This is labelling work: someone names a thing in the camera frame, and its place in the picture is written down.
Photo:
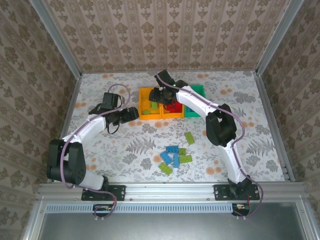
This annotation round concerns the red square lego brick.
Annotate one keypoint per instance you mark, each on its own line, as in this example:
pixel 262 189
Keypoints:
pixel 178 107

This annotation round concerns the blue lego brick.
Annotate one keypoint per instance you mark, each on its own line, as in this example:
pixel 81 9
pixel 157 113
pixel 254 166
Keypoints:
pixel 166 158
pixel 190 110
pixel 176 160
pixel 172 149

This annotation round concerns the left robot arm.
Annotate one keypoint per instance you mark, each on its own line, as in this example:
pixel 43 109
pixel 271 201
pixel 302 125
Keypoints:
pixel 67 162

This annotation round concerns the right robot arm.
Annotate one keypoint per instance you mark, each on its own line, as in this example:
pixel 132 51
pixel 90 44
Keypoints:
pixel 221 127

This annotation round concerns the yellow plastic bin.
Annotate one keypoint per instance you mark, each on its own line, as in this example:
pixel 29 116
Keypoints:
pixel 145 100

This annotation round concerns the orange plastic bin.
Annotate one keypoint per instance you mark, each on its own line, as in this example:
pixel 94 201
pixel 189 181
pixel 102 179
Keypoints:
pixel 172 115

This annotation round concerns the green plastic bin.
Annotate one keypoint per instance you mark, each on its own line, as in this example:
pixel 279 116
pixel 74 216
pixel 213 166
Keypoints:
pixel 200 92

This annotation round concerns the small lime green lego brick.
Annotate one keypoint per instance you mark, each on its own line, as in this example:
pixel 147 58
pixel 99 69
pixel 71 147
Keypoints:
pixel 182 151

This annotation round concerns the grey metal panel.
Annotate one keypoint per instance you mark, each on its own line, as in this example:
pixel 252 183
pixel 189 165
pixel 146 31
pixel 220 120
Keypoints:
pixel 162 227

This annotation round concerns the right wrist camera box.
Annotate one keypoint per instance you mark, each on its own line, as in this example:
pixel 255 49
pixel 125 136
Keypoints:
pixel 166 78

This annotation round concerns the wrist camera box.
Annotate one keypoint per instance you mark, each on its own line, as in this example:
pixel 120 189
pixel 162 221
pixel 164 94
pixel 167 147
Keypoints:
pixel 111 100
pixel 166 78

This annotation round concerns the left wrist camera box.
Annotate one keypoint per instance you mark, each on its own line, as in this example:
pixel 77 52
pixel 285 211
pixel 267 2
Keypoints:
pixel 111 100

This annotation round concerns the aluminium side rail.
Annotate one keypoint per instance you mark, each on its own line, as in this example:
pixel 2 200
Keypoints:
pixel 71 105
pixel 272 125

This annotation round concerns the long aluminium base rail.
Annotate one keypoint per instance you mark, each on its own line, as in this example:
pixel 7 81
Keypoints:
pixel 170 191

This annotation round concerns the aluminium frame post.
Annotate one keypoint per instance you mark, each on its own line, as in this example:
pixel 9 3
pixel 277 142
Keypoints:
pixel 277 37
pixel 55 37

